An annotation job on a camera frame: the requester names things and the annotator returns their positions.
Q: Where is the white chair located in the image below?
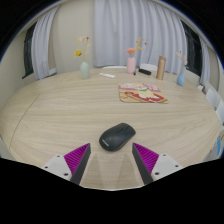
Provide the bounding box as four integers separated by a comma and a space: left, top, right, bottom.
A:
139, 63, 158, 73
101, 65, 128, 70

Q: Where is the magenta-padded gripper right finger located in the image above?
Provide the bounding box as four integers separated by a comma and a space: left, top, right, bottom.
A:
132, 142, 183, 185

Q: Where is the narrow white curtain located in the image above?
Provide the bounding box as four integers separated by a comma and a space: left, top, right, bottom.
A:
199, 37, 212, 87
30, 5, 61, 80

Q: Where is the copper insulated bottle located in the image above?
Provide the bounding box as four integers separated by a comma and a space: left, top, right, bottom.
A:
156, 55, 167, 81

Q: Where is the pink vase with orange flowers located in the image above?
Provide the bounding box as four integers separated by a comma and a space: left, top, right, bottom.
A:
123, 37, 148, 75

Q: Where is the blue vase with dried flowers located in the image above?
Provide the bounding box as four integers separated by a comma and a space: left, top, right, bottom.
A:
175, 50, 189, 87

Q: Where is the wide white curtain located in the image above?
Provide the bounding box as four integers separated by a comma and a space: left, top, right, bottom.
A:
92, 0, 188, 75

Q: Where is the colourful printed mouse pad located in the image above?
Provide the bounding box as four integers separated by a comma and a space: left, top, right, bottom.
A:
118, 82, 169, 104

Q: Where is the group of white chairs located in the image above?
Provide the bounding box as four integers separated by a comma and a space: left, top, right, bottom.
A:
197, 84, 224, 126

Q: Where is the green vase with yellow flowers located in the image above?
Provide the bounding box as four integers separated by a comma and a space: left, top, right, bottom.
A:
73, 35, 92, 80

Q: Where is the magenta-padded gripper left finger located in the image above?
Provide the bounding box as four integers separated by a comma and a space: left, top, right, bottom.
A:
42, 143, 92, 185

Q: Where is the dark window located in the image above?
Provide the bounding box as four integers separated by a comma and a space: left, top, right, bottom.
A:
181, 21, 203, 77
22, 22, 37, 79

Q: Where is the black rectangular case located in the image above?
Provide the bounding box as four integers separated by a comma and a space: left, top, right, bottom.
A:
138, 68, 152, 76

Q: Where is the black computer mouse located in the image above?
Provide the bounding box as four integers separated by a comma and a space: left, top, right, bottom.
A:
98, 122, 137, 152

